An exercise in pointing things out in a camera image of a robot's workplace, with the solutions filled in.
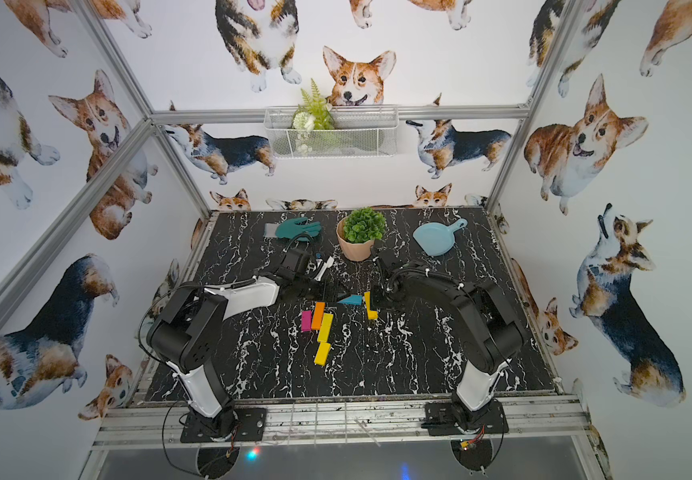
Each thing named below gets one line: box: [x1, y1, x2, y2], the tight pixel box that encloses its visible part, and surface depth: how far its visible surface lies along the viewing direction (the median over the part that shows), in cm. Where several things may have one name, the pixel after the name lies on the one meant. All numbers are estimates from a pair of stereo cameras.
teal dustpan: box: [413, 219, 469, 257], surface depth 116 cm
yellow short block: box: [314, 342, 331, 367], surface depth 86 cm
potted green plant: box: [336, 207, 387, 262], surface depth 99 cm
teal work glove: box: [264, 217, 321, 239], surface depth 119 cm
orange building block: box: [312, 302, 325, 330], surface depth 94 cm
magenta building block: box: [301, 310, 313, 332], surface depth 93 cm
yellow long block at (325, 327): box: [317, 312, 334, 343], surface depth 92 cm
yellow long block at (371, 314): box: [364, 291, 379, 320], surface depth 94 cm
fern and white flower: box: [292, 78, 335, 154], surface depth 85 cm
